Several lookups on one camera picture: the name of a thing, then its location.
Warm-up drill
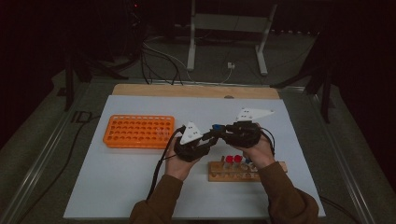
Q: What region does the bundle of black cables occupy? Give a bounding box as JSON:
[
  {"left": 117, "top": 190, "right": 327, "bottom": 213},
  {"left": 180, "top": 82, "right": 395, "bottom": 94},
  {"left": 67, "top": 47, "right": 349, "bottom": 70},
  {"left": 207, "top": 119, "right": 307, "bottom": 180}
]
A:
[{"left": 139, "top": 41, "right": 185, "bottom": 86}]

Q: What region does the orange plastic tube rack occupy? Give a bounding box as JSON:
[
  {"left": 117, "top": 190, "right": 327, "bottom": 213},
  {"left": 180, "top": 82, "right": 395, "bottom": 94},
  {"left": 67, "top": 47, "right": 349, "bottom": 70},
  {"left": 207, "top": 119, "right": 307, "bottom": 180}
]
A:
[{"left": 103, "top": 114, "right": 176, "bottom": 149}]

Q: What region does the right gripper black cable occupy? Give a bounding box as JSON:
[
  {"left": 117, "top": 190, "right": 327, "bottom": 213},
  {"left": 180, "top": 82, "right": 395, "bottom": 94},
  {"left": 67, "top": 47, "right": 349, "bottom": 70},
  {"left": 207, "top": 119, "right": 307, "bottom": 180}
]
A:
[{"left": 260, "top": 126, "right": 361, "bottom": 223}]

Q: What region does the black tripod stand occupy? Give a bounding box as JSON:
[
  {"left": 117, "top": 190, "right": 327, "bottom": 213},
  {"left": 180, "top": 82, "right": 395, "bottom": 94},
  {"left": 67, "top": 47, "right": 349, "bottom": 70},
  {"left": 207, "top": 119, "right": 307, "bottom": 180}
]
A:
[
  {"left": 270, "top": 31, "right": 336, "bottom": 124},
  {"left": 64, "top": 50, "right": 139, "bottom": 112}
]

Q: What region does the aluminium frame rail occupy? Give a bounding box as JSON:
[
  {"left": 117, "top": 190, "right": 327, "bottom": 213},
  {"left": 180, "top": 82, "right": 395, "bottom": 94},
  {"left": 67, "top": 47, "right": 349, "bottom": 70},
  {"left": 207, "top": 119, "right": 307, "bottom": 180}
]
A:
[
  {"left": 306, "top": 92, "right": 378, "bottom": 224},
  {"left": 0, "top": 81, "right": 92, "bottom": 224}
]

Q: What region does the thin black cable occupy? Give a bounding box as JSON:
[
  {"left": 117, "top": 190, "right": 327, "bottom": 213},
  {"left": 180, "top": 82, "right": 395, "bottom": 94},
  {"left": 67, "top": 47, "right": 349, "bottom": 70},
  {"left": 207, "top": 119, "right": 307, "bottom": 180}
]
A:
[{"left": 17, "top": 115, "right": 102, "bottom": 224}]

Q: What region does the white metal stand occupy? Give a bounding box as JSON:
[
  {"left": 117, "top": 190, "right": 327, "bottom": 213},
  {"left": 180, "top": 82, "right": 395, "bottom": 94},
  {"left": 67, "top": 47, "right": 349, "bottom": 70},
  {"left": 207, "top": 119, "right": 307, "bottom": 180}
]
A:
[{"left": 186, "top": 0, "right": 278, "bottom": 77}]

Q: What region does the dark equipment with red light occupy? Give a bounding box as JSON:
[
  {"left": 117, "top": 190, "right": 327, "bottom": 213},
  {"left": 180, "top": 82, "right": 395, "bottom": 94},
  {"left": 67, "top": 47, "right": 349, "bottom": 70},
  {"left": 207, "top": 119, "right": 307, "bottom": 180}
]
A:
[{"left": 124, "top": 0, "right": 148, "bottom": 59}]

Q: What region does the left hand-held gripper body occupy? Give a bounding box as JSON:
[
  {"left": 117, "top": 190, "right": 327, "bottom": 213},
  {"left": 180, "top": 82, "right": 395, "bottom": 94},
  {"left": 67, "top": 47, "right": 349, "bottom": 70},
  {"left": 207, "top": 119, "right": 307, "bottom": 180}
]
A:
[{"left": 173, "top": 120, "right": 208, "bottom": 163}]

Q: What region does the white table sheet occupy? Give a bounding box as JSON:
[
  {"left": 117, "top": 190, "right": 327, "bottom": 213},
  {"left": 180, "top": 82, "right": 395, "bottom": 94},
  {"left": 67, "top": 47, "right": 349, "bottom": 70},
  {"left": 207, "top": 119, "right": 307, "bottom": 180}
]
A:
[{"left": 63, "top": 94, "right": 326, "bottom": 220}]

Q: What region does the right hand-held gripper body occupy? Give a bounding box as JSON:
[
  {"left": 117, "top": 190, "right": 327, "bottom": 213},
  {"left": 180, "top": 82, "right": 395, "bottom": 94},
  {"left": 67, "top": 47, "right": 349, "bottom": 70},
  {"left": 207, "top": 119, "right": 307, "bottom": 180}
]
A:
[{"left": 223, "top": 106, "right": 276, "bottom": 149}]

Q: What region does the person's left hand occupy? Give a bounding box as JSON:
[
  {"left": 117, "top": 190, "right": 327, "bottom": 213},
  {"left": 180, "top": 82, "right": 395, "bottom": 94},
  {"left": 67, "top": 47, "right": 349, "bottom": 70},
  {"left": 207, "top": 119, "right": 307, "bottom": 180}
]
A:
[{"left": 164, "top": 141, "right": 202, "bottom": 182}]

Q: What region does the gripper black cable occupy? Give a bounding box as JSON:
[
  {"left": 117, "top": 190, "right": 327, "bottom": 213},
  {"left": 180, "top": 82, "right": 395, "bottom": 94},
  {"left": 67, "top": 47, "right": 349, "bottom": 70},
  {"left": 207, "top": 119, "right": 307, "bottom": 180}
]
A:
[
  {"left": 260, "top": 126, "right": 361, "bottom": 223},
  {"left": 147, "top": 125, "right": 187, "bottom": 201}
]

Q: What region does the white plug with cable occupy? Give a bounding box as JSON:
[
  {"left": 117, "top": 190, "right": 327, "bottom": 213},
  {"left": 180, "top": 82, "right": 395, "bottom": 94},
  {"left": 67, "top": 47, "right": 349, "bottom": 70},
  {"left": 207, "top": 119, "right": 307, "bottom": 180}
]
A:
[{"left": 186, "top": 61, "right": 236, "bottom": 85}]

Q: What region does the person's right hand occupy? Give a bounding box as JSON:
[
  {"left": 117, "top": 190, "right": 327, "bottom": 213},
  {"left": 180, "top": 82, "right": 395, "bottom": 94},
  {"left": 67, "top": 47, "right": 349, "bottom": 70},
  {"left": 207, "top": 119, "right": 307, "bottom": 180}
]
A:
[{"left": 239, "top": 123, "right": 276, "bottom": 171}]

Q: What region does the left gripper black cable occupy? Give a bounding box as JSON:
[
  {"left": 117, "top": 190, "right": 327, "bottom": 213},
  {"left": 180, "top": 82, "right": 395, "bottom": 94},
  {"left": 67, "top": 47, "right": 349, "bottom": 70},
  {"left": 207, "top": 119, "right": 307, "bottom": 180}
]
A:
[{"left": 147, "top": 125, "right": 187, "bottom": 201}]

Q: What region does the wooden tube rack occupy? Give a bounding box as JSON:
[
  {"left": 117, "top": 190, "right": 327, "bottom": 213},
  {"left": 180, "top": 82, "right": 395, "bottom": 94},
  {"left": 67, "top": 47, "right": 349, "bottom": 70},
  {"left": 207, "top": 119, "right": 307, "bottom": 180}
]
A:
[{"left": 207, "top": 160, "right": 288, "bottom": 183}]

